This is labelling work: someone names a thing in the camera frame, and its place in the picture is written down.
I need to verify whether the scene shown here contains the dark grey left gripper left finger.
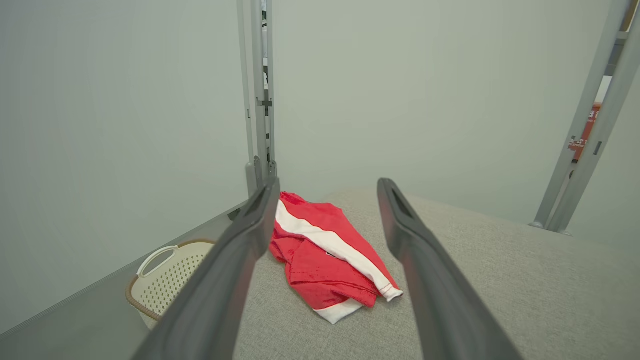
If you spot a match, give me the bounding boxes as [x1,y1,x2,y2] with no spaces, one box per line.
[131,175,281,360]

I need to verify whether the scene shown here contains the red shorts with white stripe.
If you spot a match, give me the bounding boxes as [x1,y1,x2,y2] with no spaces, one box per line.
[268,191,404,325]

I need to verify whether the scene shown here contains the cream perforated laundry basket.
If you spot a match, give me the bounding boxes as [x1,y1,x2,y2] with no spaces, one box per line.
[125,238,217,331]

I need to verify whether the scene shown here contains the grey partition post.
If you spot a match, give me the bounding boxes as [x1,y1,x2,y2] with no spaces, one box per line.
[529,0,640,236]
[237,0,279,199]

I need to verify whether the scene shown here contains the grey fabric sofa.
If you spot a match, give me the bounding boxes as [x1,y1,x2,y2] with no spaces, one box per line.
[232,187,640,360]

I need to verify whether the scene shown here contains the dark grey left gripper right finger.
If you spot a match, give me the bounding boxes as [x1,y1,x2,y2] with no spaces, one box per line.
[376,177,524,360]

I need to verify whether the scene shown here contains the red printed sign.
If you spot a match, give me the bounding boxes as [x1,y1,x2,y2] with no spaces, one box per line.
[567,102,603,162]

